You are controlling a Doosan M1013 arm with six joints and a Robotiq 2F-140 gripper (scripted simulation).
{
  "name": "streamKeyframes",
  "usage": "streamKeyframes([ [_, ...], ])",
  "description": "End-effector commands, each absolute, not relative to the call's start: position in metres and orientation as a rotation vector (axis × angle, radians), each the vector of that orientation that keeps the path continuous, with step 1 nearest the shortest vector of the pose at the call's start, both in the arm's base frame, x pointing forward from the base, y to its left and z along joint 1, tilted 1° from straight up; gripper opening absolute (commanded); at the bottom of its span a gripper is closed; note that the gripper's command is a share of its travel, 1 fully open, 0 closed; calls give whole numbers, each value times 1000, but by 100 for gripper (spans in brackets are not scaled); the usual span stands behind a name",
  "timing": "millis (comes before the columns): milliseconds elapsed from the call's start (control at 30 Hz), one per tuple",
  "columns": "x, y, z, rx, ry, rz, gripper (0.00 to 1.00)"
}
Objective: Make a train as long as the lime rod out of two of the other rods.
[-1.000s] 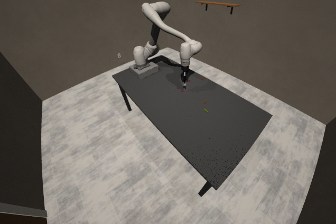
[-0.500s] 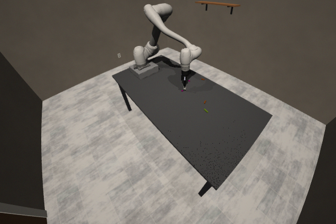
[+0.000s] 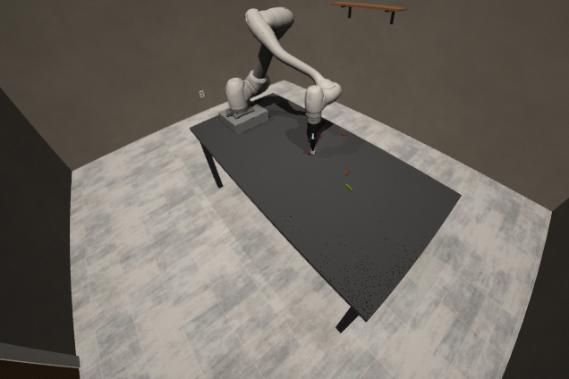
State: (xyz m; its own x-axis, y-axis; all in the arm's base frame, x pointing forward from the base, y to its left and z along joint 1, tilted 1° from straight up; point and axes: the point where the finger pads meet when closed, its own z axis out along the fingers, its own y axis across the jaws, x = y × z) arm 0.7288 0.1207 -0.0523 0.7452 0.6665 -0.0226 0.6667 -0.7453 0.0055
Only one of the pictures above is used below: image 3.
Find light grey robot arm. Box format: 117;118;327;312
226;7;342;124

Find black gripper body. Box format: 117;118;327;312
308;123;320;137

